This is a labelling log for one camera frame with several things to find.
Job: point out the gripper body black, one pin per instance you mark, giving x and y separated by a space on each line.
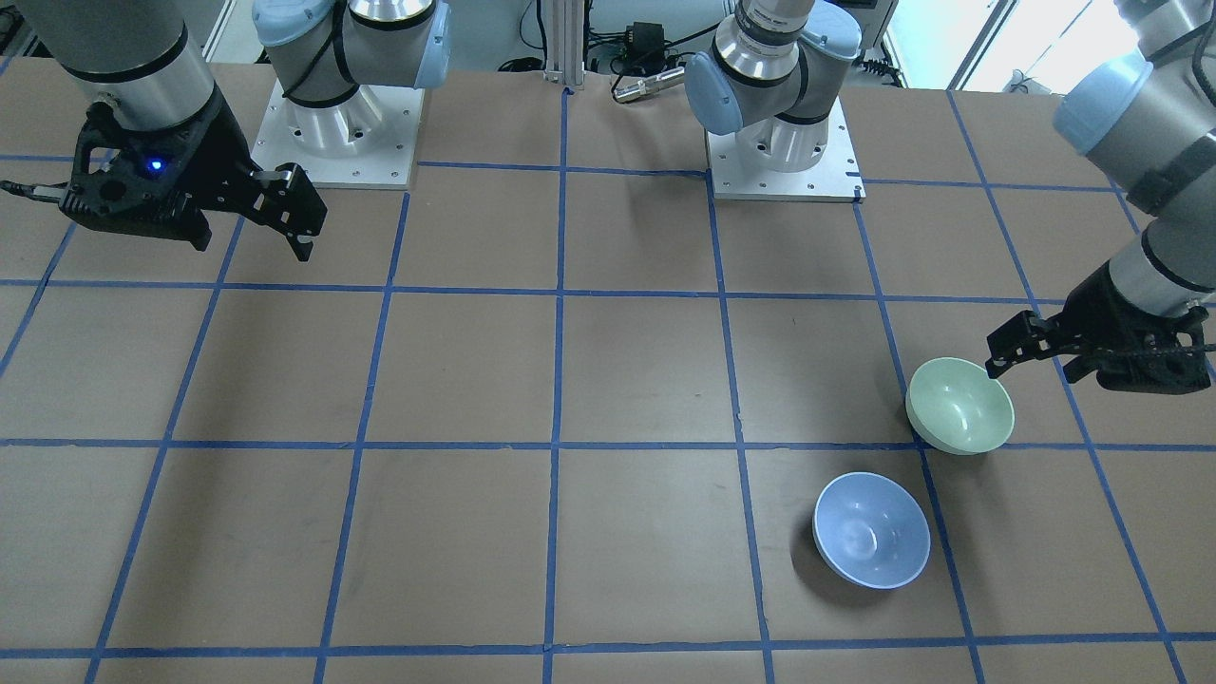
217 144
1107 309

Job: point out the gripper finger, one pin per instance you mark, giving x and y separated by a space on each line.
287 201
1023 338

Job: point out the green plastic bowl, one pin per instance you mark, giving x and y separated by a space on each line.
957 408

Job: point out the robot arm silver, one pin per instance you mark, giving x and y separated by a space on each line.
141 53
1145 119

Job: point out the blue plastic bowl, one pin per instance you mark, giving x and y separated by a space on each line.
871 531

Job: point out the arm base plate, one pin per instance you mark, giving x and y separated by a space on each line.
779 160
368 142

